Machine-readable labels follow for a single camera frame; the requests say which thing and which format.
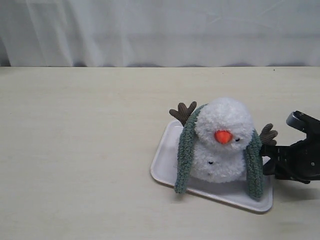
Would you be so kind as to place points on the white plastic tray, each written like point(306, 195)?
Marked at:
point(164, 168)

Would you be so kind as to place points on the white plush snowman toy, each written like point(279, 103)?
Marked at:
point(220, 150)

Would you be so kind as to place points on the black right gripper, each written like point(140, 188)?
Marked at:
point(299, 162)

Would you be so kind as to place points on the green fluffy scarf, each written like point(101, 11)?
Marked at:
point(185, 160)

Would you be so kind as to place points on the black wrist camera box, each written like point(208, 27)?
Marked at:
point(306, 124)

